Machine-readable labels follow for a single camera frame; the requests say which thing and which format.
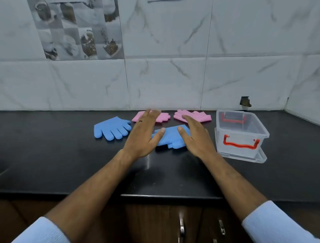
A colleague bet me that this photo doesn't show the person's left hand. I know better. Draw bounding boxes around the person's left hand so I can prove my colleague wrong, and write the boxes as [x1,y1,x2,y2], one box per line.
[122,109,166,161]

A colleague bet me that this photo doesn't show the clear plastic box lid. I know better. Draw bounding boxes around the clear plastic box lid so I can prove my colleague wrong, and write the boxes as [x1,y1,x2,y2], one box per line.
[215,128,268,164]

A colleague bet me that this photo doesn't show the person's right hand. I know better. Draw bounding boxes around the person's right hand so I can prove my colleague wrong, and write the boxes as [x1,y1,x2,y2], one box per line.
[177,115,217,161]

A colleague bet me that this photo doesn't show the brown wooden cabinet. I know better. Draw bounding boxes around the brown wooden cabinet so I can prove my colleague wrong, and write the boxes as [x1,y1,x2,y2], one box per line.
[0,193,320,243]

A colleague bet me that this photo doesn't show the white right sleeve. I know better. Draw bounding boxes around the white right sleeve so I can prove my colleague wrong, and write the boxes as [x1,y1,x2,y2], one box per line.
[241,200,320,243]

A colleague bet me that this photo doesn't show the clear plastic box red handles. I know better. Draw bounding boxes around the clear plastic box red handles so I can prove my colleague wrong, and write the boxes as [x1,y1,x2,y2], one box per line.
[215,110,270,159]

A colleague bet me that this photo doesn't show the white left sleeve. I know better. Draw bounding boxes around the white left sleeve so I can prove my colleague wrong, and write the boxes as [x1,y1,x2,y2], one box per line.
[11,216,72,243]

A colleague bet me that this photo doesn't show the person's left forearm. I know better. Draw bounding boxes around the person's left forearm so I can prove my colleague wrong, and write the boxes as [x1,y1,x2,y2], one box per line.
[44,149,140,243]

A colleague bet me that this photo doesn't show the white sleeve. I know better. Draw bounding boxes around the white sleeve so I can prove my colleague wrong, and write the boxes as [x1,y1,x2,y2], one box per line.
[241,200,320,243]
[11,216,72,243]

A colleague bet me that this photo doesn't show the person's right forearm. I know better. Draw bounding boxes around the person's right forearm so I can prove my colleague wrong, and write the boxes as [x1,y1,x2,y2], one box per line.
[200,152,268,222]

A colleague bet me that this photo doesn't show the blue rubber glove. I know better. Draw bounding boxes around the blue rubber glove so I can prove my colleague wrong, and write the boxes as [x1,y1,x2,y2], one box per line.
[94,116,132,141]
[151,124,192,150]

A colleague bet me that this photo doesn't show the pink rubber glove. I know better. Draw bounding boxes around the pink rubber glove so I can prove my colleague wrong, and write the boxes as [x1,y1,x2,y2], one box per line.
[173,109,212,124]
[131,110,171,124]

